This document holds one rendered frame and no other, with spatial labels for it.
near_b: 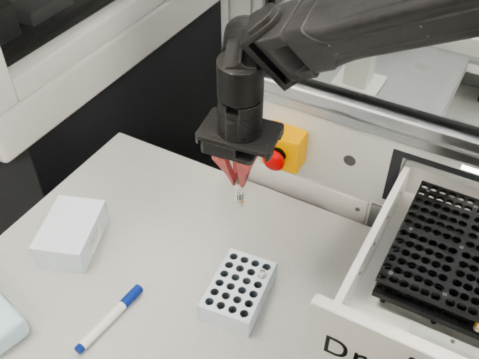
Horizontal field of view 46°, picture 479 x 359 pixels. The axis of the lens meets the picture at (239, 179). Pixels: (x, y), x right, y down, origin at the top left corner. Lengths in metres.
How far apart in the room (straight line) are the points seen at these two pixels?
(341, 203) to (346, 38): 0.56
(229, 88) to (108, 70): 0.67
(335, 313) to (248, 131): 0.25
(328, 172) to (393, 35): 0.54
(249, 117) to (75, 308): 0.44
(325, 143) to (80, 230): 0.44
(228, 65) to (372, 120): 0.35
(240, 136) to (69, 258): 0.40
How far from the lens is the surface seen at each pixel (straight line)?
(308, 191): 1.09
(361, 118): 0.95
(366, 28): 0.54
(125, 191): 1.12
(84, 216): 1.01
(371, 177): 1.01
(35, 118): 1.18
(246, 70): 0.66
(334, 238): 1.03
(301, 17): 0.61
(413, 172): 1.00
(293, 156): 0.99
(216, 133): 0.73
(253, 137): 0.72
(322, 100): 0.95
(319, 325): 0.76
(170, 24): 1.47
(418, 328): 0.84
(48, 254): 0.99
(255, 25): 0.63
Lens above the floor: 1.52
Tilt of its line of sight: 43 degrees down
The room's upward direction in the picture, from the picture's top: straight up
